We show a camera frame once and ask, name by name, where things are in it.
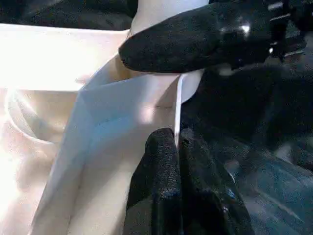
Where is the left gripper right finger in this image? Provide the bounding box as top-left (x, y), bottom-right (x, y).
top-left (178, 127), bottom-right (256, 235)

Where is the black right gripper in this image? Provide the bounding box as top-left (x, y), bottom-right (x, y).
top-left (267, 0), bottom-right (313, 64)

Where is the white plastic table top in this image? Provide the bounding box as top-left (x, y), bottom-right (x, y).
top-left (0, 23), bottom-right (204, 235)

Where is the black work mat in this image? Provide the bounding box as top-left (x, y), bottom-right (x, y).
top-left (0, 0), bottom-right (313, 235)

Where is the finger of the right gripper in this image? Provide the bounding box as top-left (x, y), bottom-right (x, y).
top-left (118, 2), bottom-right (269, 75)

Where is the white plastic table leg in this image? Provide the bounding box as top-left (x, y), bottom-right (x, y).
top-left (128, 0), bottom-right (211, 36)

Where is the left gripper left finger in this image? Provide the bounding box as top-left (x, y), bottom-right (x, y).
top-left (122, 128), bottom-right (183, 235)

